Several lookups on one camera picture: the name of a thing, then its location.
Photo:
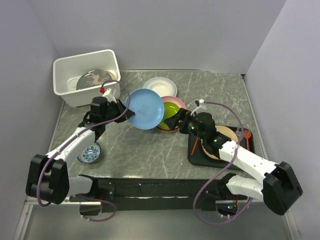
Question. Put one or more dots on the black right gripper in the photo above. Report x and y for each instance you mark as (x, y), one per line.
(184, 115)

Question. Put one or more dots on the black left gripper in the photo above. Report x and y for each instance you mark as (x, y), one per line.
(118, 105)

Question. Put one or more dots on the green plate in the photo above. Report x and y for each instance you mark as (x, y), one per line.
(170, 109)

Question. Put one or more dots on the blue plastic plate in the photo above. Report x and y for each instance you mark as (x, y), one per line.
(148, 107)

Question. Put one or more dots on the grey deer plate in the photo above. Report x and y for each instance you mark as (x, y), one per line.
(93, 78)

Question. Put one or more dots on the beige floral plate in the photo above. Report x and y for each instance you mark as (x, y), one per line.
(114, 73)

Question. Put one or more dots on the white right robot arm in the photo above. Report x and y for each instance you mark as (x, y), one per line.
(273, 183)

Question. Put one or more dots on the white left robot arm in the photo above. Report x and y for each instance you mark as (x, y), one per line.
(48, 179)

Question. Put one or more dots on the white plastic bin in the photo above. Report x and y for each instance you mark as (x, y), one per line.
(68, 70)

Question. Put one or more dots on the pink plate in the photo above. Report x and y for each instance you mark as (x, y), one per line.
(178, 103)

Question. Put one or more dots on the orange fork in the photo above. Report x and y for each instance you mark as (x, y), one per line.
(194, 146)

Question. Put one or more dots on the white deep plate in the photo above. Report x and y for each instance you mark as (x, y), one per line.
(163, 86)

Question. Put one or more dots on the black tray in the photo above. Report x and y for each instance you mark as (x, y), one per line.
(199, 158)

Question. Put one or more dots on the beige plate on tray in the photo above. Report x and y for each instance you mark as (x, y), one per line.
(225, 131)

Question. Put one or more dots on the blue white patterned bowl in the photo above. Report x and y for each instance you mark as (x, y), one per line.
(90, 154)

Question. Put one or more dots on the clear glass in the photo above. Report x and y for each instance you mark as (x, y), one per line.
(240, 129)

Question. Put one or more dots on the orange spoon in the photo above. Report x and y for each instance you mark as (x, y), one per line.
(247, 136)

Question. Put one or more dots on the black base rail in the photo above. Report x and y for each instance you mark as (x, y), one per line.
(139, 194)

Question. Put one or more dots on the aluminium frame rail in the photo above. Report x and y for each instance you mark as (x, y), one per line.
(63, 222)

